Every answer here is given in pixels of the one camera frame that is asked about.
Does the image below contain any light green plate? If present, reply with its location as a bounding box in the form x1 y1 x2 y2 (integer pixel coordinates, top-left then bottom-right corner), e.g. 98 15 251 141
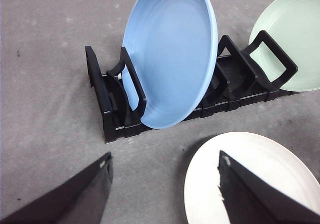
249 0 320 92

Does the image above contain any white plate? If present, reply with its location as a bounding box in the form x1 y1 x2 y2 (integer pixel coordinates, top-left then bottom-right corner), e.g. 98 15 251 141
184 132 320 224

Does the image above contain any blue plate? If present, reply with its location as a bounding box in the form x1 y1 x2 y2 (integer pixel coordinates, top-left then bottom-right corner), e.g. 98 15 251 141
122 0 219 129

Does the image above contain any black plastic dish rack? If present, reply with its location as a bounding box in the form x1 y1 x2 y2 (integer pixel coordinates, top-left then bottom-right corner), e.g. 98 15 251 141
85 31 299 143

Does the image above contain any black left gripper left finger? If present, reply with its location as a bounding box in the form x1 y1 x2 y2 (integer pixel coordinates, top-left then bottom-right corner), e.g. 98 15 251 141
0 152 114 224

